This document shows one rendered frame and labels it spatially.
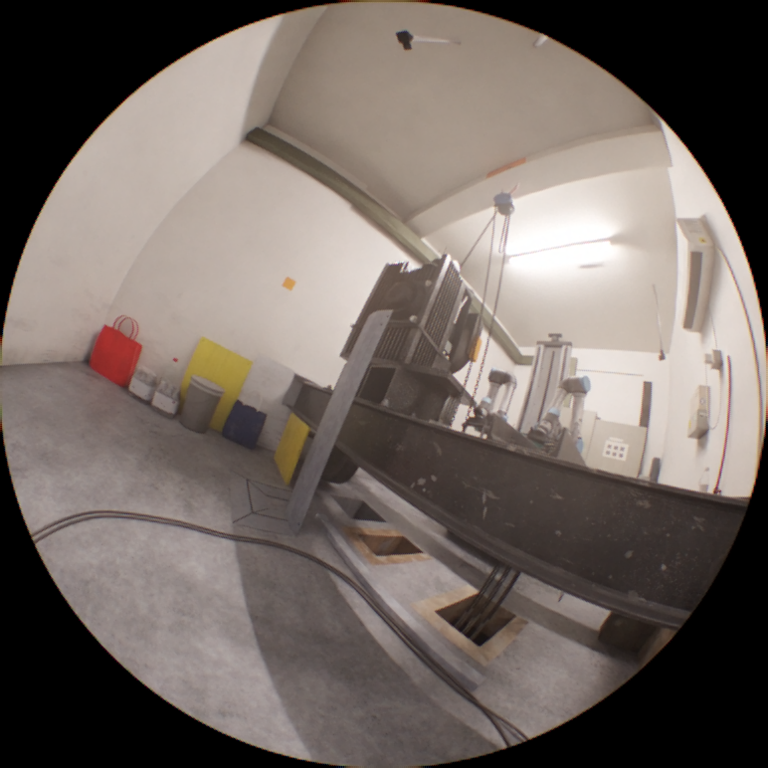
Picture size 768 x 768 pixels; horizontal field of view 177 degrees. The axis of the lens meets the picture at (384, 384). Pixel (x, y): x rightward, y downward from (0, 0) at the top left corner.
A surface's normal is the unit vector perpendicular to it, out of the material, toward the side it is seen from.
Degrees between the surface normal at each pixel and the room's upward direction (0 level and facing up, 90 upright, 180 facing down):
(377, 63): 180
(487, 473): 90
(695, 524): 90
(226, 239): 90
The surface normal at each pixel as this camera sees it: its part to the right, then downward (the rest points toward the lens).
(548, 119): -0.39, 0.91
